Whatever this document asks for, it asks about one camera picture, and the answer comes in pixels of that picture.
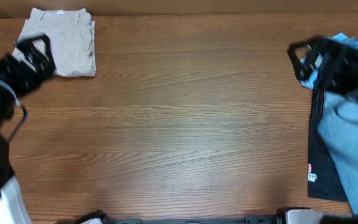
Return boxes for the beige shorts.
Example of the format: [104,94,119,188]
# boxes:
[19,8,96,77]

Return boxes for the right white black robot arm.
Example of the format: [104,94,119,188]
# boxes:
[269,34,358,223]

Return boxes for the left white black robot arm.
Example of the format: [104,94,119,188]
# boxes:
[0,34,55,223]

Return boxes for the light blue shirt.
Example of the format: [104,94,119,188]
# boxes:
[300,33,358,90]

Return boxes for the blue denim jeans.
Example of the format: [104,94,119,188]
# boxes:
[317,91,358,215]

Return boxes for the dark navy garment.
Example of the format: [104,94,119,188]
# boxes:
[308,87,348,202]

